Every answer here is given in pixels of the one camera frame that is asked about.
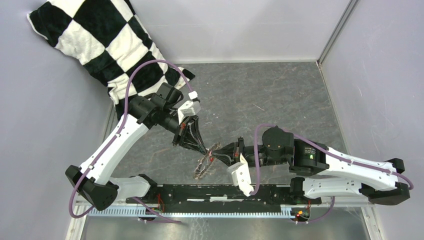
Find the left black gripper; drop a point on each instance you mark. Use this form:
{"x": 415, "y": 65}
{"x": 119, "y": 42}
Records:
{"x": 189, "y": 136}

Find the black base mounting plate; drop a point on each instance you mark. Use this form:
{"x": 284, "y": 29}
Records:
{"x": 223, "y": 198}

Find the aluminium frame rail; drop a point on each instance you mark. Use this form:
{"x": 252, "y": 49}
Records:
{"x": 342, "y": 218}

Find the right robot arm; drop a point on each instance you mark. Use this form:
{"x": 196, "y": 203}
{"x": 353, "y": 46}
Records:
{"x": 320, "y": 171}

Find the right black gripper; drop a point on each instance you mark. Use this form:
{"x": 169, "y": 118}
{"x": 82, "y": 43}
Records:
{"x": 229, "y": 149}

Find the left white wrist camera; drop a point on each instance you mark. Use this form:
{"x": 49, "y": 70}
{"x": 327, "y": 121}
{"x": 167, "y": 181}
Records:
{"x": 187, "y": 109}

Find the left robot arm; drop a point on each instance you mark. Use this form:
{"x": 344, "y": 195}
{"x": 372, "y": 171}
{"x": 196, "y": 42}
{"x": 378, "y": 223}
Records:
{"x": 93, "y": 180}

